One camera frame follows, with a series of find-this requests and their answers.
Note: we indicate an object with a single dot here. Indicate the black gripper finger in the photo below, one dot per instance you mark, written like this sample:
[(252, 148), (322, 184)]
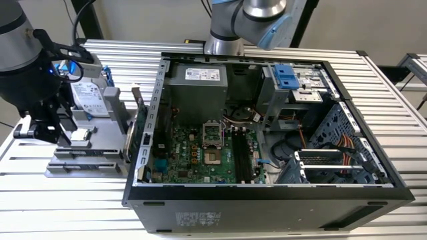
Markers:
[(67, 125), (44, 130)]

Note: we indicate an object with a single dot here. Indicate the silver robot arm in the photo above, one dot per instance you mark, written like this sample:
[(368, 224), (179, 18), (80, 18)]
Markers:
[(16, 37)]

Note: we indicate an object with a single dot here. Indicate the silver CPU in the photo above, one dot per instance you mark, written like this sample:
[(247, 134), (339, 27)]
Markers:
[(81, 135)]

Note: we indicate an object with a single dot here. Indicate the grey parts rack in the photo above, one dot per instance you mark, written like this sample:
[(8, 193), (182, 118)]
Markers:
[(100, 140)]

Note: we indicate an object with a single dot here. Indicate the hard disk in blue carrier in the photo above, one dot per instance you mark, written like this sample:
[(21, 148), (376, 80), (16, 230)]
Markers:
[(89, 100)]

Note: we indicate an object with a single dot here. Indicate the green graphics card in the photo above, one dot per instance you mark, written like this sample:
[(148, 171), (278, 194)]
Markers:
[(143, 115)]

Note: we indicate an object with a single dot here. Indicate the green motherboard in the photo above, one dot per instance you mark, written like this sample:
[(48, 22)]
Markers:
[(187, 170)]

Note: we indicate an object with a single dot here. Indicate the grey power supply unit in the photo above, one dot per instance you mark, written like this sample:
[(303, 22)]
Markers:
[(196, 100)]

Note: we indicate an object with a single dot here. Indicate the CPU socket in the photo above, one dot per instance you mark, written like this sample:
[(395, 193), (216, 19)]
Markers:
[(214, 157)]

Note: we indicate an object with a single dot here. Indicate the thin metal locking lever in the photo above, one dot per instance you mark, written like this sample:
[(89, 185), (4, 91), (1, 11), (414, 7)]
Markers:
[(223, 135)]

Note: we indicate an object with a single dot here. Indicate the yellow tipped plug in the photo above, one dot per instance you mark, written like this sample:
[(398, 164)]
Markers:
[(188, 41)]

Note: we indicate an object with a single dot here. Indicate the black round fan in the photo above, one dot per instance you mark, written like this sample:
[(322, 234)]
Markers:
[(240, 113)]

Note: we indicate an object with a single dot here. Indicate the blue plug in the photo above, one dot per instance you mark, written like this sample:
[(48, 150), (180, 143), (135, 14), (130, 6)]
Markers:
[(263, 161)]

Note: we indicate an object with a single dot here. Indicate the blue drive bay latch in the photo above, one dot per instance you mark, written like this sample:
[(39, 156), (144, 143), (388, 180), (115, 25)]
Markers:
[(284, 75)]

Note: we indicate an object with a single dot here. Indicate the black PC case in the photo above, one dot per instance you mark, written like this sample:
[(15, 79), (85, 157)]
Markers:
[(267, 212)]

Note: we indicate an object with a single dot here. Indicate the grey metal disk bay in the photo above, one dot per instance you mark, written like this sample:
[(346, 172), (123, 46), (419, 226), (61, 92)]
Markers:
[(334, 167)]

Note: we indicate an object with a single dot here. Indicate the black table corner cap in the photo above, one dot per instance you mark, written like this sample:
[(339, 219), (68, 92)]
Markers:
[(362, 53)]

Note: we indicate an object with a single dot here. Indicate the silver slatted side table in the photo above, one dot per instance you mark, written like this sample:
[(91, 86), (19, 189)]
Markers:
[(414, 61)]

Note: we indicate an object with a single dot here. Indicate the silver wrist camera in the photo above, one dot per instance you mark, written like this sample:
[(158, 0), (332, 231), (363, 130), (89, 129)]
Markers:
[(91, 70), (21, 131)]

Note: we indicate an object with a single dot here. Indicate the black frame post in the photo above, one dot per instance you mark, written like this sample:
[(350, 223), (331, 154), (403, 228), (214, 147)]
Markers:
[(304, 25), (89, 27)]

